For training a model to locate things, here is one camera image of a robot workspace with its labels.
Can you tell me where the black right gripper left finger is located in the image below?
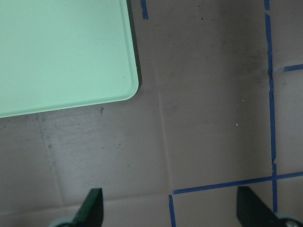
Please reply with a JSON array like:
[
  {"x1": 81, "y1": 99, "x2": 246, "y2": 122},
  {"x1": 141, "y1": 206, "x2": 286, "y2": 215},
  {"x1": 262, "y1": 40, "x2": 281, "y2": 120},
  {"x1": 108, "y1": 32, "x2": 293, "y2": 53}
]
[{"x1": 71, "y1": 188, "x2": 104, "y2": 227}]

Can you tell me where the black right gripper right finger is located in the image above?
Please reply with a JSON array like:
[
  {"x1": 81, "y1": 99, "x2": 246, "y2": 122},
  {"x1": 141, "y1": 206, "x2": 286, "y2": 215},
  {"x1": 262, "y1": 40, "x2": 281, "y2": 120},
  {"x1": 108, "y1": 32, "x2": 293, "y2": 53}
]
[{"x1": 236, "y1": 186, "x2": 303, "y2": 227}]

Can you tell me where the light green tray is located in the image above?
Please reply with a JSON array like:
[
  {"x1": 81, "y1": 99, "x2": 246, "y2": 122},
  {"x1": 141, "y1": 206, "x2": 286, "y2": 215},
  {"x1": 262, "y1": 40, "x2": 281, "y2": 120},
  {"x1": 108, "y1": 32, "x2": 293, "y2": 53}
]
[{"x1": 0, "y1": 0, "x2": 139, "y2": 117}]

